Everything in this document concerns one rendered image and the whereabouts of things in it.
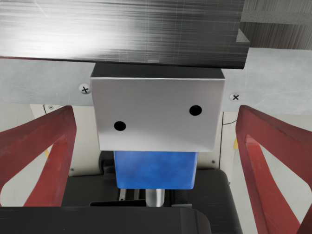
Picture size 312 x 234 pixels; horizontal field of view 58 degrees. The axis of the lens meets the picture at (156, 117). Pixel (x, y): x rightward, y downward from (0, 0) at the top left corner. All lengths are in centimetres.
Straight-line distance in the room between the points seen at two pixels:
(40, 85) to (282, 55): 14
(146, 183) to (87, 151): 77
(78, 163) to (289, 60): 85
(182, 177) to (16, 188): 147
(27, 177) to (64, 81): 135
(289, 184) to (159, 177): 142
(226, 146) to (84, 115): 44
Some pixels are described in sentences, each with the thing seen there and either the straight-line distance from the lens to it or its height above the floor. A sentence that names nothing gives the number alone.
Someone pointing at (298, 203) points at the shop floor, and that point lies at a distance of 170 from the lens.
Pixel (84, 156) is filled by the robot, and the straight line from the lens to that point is 93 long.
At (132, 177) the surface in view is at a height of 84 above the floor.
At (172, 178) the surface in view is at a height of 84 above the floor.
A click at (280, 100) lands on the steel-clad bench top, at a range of 19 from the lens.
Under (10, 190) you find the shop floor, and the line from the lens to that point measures 163.
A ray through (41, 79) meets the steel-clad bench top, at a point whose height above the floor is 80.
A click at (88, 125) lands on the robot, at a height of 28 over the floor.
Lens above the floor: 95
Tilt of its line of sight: 55 degrees down
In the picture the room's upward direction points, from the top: 180 degrees counter-clockwise
